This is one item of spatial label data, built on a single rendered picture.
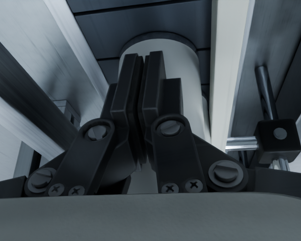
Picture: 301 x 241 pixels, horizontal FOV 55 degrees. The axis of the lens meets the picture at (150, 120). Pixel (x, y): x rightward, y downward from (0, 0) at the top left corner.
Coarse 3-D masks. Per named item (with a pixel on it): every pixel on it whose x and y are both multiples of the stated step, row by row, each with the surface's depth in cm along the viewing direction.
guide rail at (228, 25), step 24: (216, 0) 11; (240, 0) 11; (216, 24) 12; (240, 24) 12; (216, 48) 13; (240, 48) 13; (216, 72) 14; (216, 96) 16; (216, 120) 19; (216, 144) 22
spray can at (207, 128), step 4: (204, 96) 22; (204, 100) 22; (204, 104) 21; (204, 108) 21; (204, 112) 21; (204, 116) 21; (204, 120) 21; (208, 120) 22; (204, 124) 20; (208, 124) 21; (204, 128) 20; (208, 128) 21; (208, 132) 21; (208, 136) 20; (208, 140) 20
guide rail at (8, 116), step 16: (0, 48) 8; (0, 64) 8; (16, 64) 8; (0, 80) 8; (16, 80) 8; (32, 80) 9; (0, 96) 8; (16, 96) 8; (32, 96) 9; (0, 112) 9; (16, 112) 9; (32, 112) 9; (48, 112) 10; (16, 128) 9; (32, 128) 9; (48, 128) 10; (64, 128) 11; (32, 144) 11; (48, 144) 11; (64, 144) 11
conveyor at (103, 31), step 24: (72, 0) 15; (96, 0) 15; (120, 0) 15; (144, 0) 15; (168, 0) 15; (192, 0) 15; (96, 24) 16; (120, 24) 16; (144, 24) 16; (168, 24) 16; (192, 24) 16; (96, 48) 18; (120, 48) 18
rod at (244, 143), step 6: (228, 138) 24; (234, 138) 24; (240, 138) 24; (246, 138) 24; (252, 138) 24; (228, 144) 24; (234, 144) 24; (240, 144) 24; (246, 144) 24; (252, 144) 24; (228, 150) 24; (234, 150) 24; (240, 150) 24; (246, 150) 24
